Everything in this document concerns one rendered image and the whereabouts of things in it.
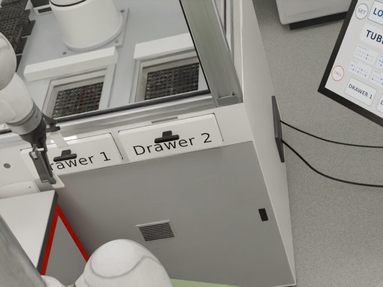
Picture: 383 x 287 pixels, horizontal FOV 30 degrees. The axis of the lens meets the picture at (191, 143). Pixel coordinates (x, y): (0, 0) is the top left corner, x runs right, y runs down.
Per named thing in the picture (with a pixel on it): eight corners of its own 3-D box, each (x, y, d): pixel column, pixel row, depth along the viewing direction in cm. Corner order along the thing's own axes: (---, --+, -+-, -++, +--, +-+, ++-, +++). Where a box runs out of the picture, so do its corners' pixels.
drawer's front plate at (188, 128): (223, 144, 210) (214, 117, 203) (129, 161, 216) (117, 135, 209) (223, 140, 211) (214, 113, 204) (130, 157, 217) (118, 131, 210)
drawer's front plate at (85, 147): (122, 163, 216) (109, 136, 209) (34, 178, 222) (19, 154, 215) (122, 159, 218) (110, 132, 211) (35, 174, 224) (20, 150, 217)
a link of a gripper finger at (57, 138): (48, 134, 199) (48, 132, 199) (58, 148, 204) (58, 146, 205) (58, 132, 198) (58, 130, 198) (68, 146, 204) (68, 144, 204)
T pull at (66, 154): (77, 158, 211) (75, 155, 210) (53, 163, 212) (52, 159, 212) (79, 150, 214) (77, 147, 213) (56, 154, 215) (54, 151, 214)
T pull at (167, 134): (179, 139, 204) (178, 136, 204) (154, 144, 206) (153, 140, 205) (180, 131, 207) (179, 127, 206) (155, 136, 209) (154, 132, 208)
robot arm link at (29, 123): (35, 91, 180) (45, 105, 185) (2, 98, 182) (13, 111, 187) (31, 119, 175) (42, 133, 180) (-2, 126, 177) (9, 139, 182)
